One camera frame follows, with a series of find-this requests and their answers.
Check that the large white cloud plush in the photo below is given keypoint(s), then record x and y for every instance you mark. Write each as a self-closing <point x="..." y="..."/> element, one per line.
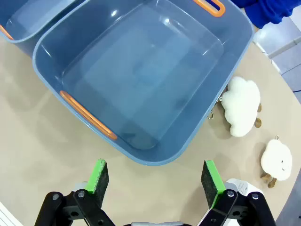
<point x="241" y="106"/>

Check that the large blue plastic basket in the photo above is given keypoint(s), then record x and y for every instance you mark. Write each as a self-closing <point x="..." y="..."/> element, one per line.
<point x="141" y="82"/>

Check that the small blue plastic basket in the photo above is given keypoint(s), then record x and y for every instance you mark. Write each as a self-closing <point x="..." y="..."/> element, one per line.
<point x="30" y="21"/>

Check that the right gripper black green-padded left finger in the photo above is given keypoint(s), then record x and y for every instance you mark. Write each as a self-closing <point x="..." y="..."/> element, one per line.
<point x="94" y="202"/>

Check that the right gripper black green-padded right finger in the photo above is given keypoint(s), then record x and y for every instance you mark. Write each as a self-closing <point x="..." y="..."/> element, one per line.
<point x="218" y="202"/>

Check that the person in blue sweater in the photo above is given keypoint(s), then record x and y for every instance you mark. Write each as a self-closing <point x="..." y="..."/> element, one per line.
<point x="270" y="9"/>

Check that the small white cloud plush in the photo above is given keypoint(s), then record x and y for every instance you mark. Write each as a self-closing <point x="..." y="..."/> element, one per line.
<point x="277" y="160"/>

